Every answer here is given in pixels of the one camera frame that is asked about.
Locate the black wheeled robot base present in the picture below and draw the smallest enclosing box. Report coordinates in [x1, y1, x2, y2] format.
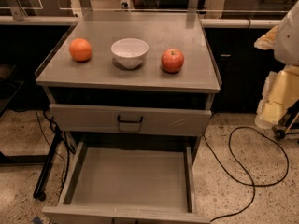
[273, 100, 299, 140]

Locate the black stand leg with wheel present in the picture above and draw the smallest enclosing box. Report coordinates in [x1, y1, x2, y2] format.
[33, 130, 61, 201]

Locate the red apple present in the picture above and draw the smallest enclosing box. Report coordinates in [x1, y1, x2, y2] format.
[161, 49, 184, 73]

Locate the clear acrylic barrier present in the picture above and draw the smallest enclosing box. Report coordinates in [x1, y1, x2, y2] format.
[1, 0, 298, 28]

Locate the white ceramic bowl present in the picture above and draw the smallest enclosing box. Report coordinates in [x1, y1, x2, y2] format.
[111, 38, 149, 69]

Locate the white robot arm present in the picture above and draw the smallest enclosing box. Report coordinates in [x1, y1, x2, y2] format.
[254, 2, 299, 129]

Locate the orange fruit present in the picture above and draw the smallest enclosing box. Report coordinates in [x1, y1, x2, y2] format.
[69, 38, 93, 62]

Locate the grey drawer cabinet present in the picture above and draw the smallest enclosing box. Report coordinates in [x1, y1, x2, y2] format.
[36, 11, 221, 151]

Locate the grey top drawer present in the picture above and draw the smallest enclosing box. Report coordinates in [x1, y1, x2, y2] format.
[50, 104, 211, 136]

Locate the grey drawer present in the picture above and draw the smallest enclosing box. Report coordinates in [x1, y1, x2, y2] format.
[42, 143, 210, 224]
[50, 104, 211, 136]

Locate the black cables left of cabinet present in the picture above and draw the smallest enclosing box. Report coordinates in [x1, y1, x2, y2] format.
[34, 109, 76, 185]

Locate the black floor cable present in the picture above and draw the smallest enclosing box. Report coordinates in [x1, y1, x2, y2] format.
[203, 126, 291, 224]

